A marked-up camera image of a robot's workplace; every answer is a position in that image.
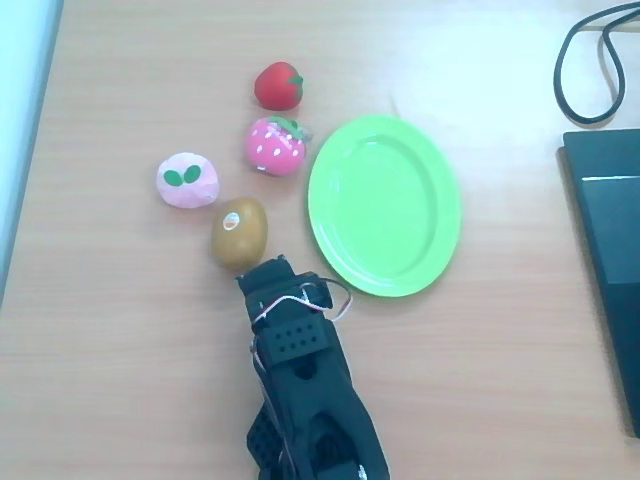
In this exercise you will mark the pink plush peach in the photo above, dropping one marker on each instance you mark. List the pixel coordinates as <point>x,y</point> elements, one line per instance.
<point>187,187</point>

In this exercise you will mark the black laptop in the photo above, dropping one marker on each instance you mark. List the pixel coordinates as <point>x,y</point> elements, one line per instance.
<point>612,240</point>

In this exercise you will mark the red plush tomato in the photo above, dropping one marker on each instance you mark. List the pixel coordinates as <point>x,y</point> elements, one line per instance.
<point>277,85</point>

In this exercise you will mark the brown kiwi toy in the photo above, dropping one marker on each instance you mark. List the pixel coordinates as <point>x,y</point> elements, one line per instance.
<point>239,235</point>

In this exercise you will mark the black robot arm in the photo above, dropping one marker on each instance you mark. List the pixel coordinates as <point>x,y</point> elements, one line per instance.
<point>320,400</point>

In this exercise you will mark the green oval plate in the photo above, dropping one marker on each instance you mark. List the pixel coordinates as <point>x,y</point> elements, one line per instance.
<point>385,205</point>

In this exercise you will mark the pink plush strawberry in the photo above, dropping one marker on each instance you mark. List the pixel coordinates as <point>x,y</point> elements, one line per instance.
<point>275,147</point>

